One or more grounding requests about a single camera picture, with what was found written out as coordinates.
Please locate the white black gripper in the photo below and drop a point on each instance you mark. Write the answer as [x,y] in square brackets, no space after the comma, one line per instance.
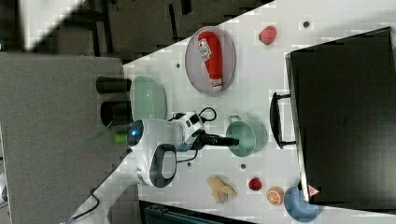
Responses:
[193,124]

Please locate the light green plastic mug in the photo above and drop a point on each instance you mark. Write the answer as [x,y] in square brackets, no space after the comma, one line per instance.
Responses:
[250,133]

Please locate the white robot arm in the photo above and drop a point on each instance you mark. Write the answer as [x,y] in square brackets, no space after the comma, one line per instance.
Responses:
[151,160]

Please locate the yellow banana toy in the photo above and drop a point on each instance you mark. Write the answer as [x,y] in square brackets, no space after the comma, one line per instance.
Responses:
[218,187]

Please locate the red strawberry toy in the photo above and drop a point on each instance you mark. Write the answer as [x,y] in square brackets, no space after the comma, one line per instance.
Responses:
[255,184]

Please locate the grey round plate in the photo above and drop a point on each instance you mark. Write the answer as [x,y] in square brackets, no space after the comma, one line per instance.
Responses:
[195,67]

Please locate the green perforated colander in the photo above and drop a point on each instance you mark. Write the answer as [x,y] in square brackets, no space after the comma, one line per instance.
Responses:
[148,100]

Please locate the orange slice toy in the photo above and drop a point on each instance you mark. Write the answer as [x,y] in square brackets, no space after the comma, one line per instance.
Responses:
[275,195]

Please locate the green slotted spatula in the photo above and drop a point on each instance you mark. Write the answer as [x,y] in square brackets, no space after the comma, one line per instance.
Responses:
[118,135]

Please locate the red plush ketchup bottle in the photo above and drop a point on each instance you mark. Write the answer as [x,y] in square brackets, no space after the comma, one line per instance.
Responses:
[210,51]

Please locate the blue plastic cup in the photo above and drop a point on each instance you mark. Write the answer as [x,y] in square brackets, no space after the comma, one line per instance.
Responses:
[297,208]

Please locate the pink peach toy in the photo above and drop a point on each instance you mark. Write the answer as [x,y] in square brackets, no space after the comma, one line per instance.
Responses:
[268,35]

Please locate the black cylindrical container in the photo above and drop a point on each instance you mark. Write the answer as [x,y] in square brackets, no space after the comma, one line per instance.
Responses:
[112,85]

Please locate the black toaster oven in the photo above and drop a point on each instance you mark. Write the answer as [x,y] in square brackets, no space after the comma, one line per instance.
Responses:
[342,99]

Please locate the blue metal frame rail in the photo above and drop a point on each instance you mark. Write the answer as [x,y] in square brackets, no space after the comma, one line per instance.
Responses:
[155,213]

